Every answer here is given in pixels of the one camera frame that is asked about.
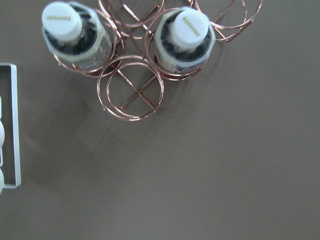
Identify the copper wire bottle basket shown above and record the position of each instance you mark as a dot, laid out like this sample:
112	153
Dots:
130	86

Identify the tea bottle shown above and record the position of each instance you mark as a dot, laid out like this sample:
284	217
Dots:
183	40
74	33

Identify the white plastic cup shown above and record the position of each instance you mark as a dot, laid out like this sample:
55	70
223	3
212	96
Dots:
2	181

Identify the white wire cup rack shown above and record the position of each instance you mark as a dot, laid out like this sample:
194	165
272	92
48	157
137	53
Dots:
10	160

